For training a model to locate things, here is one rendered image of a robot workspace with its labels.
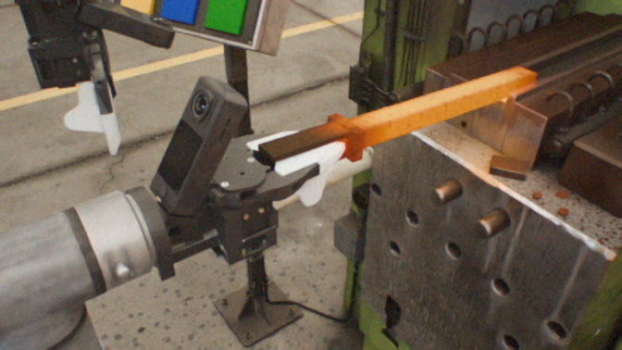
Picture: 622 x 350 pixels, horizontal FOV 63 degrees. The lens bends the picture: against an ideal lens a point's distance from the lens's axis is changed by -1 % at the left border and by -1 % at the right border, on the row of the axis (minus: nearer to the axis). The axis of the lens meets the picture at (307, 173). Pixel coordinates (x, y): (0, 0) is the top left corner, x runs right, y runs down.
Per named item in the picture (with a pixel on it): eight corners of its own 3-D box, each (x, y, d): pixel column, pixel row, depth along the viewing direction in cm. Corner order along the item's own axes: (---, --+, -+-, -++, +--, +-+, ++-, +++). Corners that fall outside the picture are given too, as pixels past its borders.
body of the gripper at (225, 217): (245, 202, 55) (136, 246, 49) (240, 132, 50) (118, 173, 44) (285, 243, 50) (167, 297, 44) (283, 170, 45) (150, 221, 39)
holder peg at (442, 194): (441, 211, 69) (443, 195, 67) (426, 201, 70) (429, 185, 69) (461, 200, 70) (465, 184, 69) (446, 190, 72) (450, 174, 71)
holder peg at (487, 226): (486, 244, 64) (491, 229, 62) (469, 232, 65) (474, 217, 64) (507, 231, 65) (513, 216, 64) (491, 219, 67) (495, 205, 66)
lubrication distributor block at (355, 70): (363, 121, 111) (367, 63, 103) (345, 109, 115) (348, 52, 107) (376, 117, 113) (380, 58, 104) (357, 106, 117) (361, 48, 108)
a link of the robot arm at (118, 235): (65, 189, 42) (94, 245, 37) (119, 170, 44) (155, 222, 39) (87, 255, 46) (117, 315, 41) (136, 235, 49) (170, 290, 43)
